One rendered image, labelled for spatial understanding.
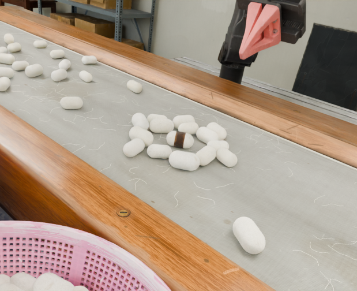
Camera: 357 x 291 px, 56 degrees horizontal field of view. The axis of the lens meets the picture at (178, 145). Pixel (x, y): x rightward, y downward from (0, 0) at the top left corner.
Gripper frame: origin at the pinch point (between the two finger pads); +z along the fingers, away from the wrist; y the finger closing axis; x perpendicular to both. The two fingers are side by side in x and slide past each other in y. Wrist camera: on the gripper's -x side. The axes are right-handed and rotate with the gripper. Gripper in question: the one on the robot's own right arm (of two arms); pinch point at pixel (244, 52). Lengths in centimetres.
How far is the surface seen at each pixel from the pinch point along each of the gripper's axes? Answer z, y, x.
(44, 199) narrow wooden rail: 32.2, -0.7, -12.4
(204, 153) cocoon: 17.5, 5.1, -1.8
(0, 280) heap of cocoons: 37.7, 5.1, -16.7
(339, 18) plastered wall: -144, -38, 128
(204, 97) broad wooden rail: 3.7, -8.0, 10.7
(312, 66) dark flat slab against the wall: -120, -43, 150
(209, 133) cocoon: 13.5, 2.2, 1.7
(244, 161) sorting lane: 14.3, 8.2, 3.4
